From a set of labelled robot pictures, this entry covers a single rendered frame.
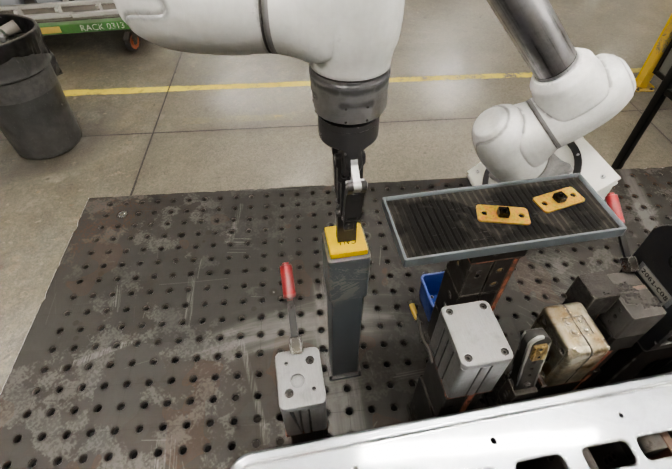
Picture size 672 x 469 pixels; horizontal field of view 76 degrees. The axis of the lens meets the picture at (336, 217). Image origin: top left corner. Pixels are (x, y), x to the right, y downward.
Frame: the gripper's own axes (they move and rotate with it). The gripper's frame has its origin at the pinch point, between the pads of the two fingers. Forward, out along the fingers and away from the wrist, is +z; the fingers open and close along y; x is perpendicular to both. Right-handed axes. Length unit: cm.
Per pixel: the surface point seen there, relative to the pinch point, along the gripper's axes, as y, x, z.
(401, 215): -2.7, 9.9, 2.9
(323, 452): 26.0, -8.1, 18.9
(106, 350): -13, -56, 49
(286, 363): 14.5, -11.8, 13.4
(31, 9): -361, -191, 90
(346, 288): 3.5, -0.5, 12.5
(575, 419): 28.1, 29.8, 19.0
